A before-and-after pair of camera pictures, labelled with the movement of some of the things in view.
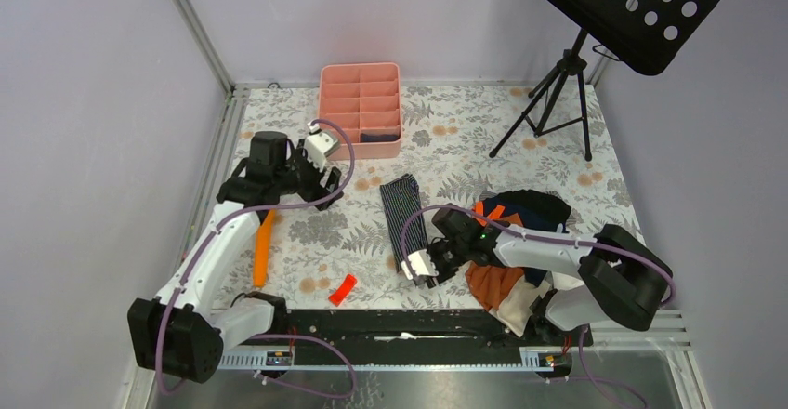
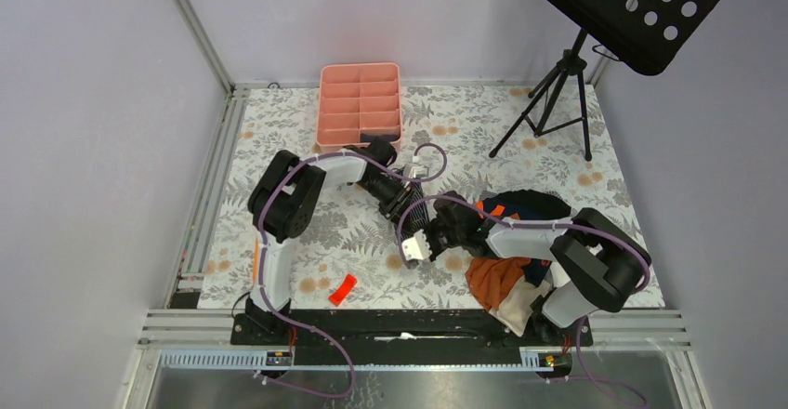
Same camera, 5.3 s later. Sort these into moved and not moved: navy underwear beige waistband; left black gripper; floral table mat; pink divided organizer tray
Moved: left black gripper
Not moved: floral table mat; pink divided organizer tray; navy underwear beige waistband
